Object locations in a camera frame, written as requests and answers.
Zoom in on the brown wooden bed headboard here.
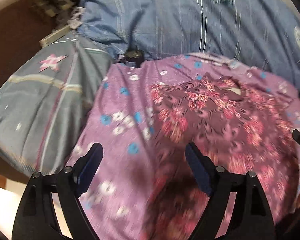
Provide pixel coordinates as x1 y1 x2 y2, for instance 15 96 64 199
0 0 56 87

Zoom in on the small black object on bed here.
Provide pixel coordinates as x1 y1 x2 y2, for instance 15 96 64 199
118 48 145 68

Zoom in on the purple floral bedsheet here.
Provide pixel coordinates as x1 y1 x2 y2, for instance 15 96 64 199
68 53 300 239

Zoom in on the grey striped star pillow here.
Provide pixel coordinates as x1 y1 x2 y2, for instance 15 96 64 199
0 32 113 176

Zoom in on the maroon floral small garment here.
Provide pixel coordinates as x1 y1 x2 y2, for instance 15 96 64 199
142 74 299 239

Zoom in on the blue plaid quilt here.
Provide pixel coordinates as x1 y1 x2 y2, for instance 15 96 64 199
78 0 300 89

